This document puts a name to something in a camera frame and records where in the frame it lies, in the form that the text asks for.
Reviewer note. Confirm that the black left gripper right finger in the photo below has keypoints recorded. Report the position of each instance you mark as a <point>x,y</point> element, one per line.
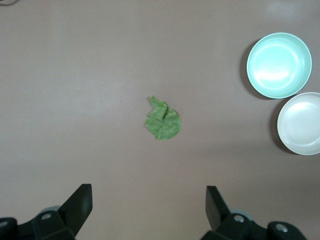
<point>217,210</point>

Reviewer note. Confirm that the beige pink round plate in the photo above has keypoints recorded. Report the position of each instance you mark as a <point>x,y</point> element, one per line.
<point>302,125</point>

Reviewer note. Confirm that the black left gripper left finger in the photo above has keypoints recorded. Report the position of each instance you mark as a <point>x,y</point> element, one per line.
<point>77,205</point>

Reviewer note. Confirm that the pale green round plate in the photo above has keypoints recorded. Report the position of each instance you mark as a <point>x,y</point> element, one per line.
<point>278,65</point>

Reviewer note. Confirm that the green lettuce leaf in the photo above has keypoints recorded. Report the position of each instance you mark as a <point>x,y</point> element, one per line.
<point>165,125</point>

